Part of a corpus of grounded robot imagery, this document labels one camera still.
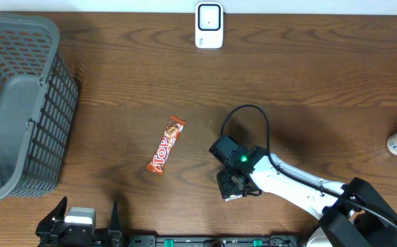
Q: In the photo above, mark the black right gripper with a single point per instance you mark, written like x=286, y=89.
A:
x=224, y=188

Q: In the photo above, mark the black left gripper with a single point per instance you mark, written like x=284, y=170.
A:
x=43, y=228

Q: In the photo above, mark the orange chocolate bar wrapper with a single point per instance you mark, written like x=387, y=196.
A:
x=172, y=132

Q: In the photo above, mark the orange snack box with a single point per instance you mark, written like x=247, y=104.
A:
x=233, y=197

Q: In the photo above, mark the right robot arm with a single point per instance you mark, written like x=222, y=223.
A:
x=348, y=214

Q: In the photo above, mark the white barcode scanner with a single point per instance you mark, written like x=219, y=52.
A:
x=209, y=25

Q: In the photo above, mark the grey plastic basket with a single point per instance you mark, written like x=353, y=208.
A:
x=38, y=101

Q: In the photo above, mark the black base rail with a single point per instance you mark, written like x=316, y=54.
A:
x=212, y=241

